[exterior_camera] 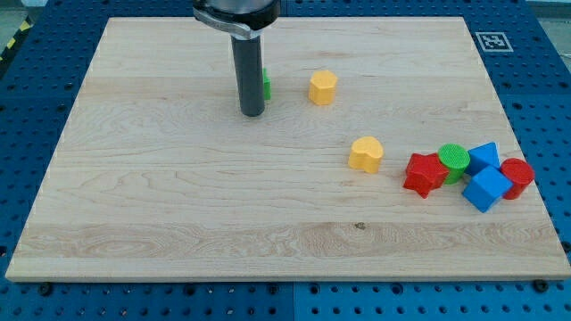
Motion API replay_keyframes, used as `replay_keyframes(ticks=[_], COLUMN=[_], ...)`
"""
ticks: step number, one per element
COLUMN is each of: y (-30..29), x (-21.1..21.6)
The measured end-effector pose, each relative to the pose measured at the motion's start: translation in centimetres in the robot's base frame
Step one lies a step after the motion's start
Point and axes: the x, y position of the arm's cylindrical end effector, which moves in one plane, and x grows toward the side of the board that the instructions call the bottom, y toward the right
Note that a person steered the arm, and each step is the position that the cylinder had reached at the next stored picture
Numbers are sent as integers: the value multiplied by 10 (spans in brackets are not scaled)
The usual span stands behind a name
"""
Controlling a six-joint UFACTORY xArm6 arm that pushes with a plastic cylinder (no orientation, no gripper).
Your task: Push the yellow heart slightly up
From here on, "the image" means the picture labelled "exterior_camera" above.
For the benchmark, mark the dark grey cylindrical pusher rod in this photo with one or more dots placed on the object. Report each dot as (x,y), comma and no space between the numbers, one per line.
(249,75)

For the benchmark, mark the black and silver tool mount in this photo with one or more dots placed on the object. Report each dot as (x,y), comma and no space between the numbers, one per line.
(241,19)

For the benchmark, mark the yellow heart block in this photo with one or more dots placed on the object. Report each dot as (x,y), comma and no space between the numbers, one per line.
(366,154)

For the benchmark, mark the green block behind rod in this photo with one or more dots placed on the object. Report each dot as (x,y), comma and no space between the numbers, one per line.
(267,91)

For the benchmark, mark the yellow hexagon block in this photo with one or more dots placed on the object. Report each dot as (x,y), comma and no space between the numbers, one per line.
(322,87)

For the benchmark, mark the light wooden board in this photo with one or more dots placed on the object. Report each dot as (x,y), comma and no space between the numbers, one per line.
(158,177)

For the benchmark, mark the red star block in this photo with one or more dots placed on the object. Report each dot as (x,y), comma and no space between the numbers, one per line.
(424,173)

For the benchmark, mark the green cylinder block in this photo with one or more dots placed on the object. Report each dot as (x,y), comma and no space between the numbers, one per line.
(456,159)

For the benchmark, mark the white fiducial marker tag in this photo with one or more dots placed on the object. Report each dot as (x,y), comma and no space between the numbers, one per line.
(494,42)

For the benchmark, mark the blue triangle block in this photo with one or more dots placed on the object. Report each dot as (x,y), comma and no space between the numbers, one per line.
(481,157)

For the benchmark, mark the blue cube block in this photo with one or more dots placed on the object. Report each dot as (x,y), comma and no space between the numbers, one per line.
(486,188)

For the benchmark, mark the red cylinder block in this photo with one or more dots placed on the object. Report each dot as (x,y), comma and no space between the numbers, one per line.
(519,173)

